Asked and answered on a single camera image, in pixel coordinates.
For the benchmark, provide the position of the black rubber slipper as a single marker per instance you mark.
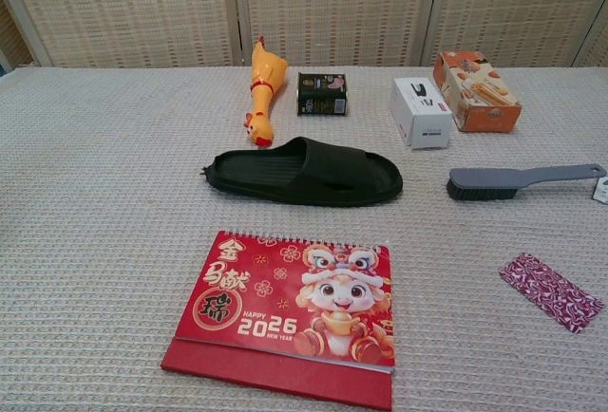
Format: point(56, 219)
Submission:
point(266, 172)

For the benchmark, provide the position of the beige woven tablecloth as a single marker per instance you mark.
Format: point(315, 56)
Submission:
point(95, 241)

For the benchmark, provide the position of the yellow rubber chicken toy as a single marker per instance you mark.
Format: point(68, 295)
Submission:
point(266, 80)

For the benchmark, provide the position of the black rectangular tin can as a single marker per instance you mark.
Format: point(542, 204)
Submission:
point(323, 94)

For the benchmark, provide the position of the red 2026 desk calendar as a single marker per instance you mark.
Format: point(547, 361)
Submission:
point(285, 298)

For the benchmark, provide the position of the woven folding screen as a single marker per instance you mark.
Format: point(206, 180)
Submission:
point(332, 8)

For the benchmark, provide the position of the grey cleaning brush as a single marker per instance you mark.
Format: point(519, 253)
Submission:
point(499, 177)

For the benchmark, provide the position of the orange snack box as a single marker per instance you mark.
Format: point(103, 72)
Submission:
point(484, 94)

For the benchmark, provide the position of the white stapler box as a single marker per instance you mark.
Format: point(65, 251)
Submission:
point(423, 113)

